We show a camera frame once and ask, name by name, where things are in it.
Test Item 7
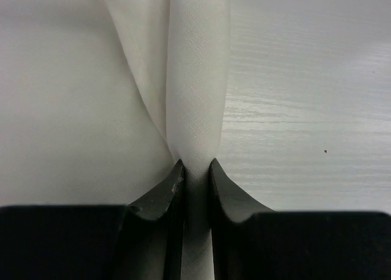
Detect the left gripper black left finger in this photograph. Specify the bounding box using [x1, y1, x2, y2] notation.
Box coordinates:
[1, 162, 185, 279]

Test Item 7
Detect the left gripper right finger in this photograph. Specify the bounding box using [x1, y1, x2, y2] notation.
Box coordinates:
[208, 160, 390, 279]

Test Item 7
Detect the white cloth napkin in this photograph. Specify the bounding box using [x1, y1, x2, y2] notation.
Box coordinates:
[1, 0, 230, 279]

